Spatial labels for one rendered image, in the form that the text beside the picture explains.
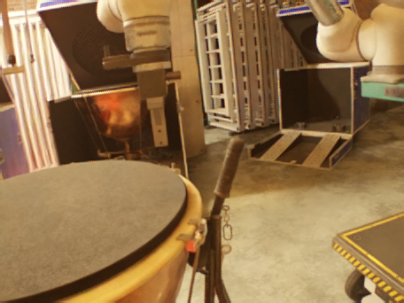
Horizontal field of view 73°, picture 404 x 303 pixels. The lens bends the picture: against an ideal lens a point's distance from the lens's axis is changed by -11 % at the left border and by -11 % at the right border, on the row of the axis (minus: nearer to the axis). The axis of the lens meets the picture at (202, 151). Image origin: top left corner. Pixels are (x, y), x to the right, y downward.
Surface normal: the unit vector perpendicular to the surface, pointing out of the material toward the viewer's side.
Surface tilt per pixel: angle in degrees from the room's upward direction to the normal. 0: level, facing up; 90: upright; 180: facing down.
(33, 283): 0
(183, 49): 90
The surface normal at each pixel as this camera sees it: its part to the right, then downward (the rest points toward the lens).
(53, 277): -0.10, -0.96
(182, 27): 0.46, 0.19
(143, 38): 0.10, 0.26
